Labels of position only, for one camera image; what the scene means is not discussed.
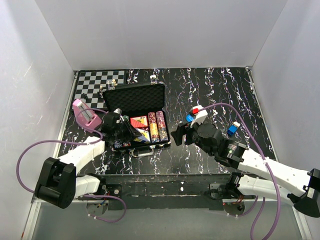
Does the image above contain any red playing card deck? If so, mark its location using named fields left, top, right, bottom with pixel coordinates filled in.
left=130, top=115, right=149, bottom=129

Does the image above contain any purple and red chip column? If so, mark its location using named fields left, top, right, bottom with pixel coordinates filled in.
left=155, top=110, right=168, bottom=142

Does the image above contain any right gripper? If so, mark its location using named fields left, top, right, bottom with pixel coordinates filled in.
left=170, top=117, right=215, bottom=157

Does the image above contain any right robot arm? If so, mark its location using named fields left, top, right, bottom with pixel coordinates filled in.
left=170, top=123, right=320, bottom=218

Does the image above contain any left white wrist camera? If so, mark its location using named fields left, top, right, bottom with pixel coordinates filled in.
left=113, top=108, right=122, bottom=116

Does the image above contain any blue small blind button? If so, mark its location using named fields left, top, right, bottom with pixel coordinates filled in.
left=186, top=114, right=194, bottom=123

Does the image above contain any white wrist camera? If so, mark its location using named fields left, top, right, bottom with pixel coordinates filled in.
left=113, top=108, right=122, bottom=116
left=190, top=105, right=208, bottom=128

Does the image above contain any black poker chip case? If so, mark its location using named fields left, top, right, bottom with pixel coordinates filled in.
left=101, top=75, right=171, bottom=158

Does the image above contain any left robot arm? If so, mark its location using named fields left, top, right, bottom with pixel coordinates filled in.
left=34, top=112, right=142, bottom=209

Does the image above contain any red and yellow chip column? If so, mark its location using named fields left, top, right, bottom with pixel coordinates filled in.
left=148, top=112, right=160, bottom=143

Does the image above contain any blue playing card deck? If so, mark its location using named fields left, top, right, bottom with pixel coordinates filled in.
left=133, top=128, right=151, bottom=144

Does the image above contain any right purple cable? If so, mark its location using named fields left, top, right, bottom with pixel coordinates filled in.
left=199, top=102, right=285, bottom=240

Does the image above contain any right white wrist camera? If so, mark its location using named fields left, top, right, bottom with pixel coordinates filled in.
left=190, top=105, right=208, bottom=128

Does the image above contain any blue and white block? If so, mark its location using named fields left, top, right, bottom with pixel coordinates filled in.
left=226, top=121, right=241, bottom=137

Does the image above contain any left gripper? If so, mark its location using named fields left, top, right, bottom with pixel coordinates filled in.
left=113, top=119, right=142, bottom=144

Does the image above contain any pink wedge box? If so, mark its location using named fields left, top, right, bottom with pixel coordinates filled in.
left=72, top=99, right=102, bottom=129

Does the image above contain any checkerboard mat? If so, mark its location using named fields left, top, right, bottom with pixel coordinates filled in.
left=73, top=69, right=126, bottom=109

